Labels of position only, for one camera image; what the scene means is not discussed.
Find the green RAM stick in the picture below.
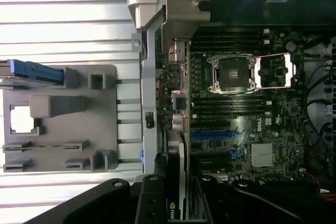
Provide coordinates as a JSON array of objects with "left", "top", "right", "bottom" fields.
[{"left": 4, "top": 144, "right": 81, "bottom": 150}]

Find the black RAM slot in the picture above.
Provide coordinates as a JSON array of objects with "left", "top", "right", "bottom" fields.
[
  {"left": 195, "top": 101, "right": 271, "bottom": 106},
  {"left": 195, "top": 96, "right": 265, "bottom": 102},
  {"left": 195, "top": 105, "right": 265, "bottom": 111},
  {"left": 195, "top": 29, "right": 270, "bottom": 36},
  {"left": 193, "top": 45, "right": 265, "bottom": 51},
  {"left": 193, "top": 39, "right": 271, "bottom": 46},
  {"left": 194, "top": 35, "right": 265, "bottom": 40}
]

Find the open black PC case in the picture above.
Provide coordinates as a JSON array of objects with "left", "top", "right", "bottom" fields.
[{"left": 127, "top": 0, "right": 336, "bottom": 222}]

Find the silver CPU chip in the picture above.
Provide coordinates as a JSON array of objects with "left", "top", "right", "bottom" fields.
[{"left": 9, "top": 104, "right": 36, "bottom": 133}]

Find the silver socket cover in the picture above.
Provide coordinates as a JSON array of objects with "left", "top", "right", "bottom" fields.
[{"left": 254, "top": 52, "right": 297, "bottom": 90}]

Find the CPU socket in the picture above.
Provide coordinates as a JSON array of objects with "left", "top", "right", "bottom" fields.
[{"left": 206, "top": 54, "right": 257, "bottom": 94}]

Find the silver chipset heatsink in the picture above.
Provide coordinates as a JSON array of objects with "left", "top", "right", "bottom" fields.
[{"left": 250, "top": 143, "right": 275, "bottom": 169}]

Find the hard disk with blue caddy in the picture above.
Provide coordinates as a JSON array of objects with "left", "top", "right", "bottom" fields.
[{"left": 0, "top": 59, "right": 65, "bottom": 86}]

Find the perforated silver drive cage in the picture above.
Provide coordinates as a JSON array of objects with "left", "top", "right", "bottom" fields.
[{"left": 306, "top": 37, "right": 336, "bottom": 172}]

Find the grey parts rack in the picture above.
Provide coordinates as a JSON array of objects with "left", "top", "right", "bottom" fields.
[{"left": 0, "top": 63, "right": 118, "bottom": 174}]

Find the green motherboard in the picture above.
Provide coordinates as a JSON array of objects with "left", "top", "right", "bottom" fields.
[{"left": 154, "top": 28, "right": 307, "bottom": 183}]

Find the short black expansion slot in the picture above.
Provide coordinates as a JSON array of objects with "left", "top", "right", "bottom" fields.
[{"left": 207, "top": 141, "right": 236, "bottom": 149}]

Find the long black expansion slot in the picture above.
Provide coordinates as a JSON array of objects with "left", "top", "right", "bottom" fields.
[{"left": 193, "top": 119, "right": 232, "bottom": 129}]

